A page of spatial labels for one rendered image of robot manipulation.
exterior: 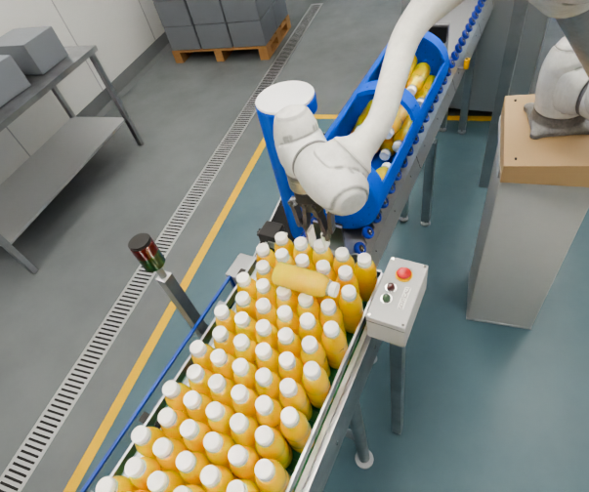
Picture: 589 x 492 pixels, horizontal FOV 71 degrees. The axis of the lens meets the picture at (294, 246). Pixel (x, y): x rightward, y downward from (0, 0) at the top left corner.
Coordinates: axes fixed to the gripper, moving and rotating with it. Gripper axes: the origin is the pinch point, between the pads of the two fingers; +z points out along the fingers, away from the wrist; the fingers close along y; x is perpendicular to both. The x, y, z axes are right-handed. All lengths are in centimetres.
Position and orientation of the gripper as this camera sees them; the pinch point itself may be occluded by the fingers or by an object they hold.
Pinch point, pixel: (318, 237)
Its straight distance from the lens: 119.7
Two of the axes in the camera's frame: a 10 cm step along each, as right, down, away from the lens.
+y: -8.8, -2.3, 4.2
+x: -4.4, 7.3, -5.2
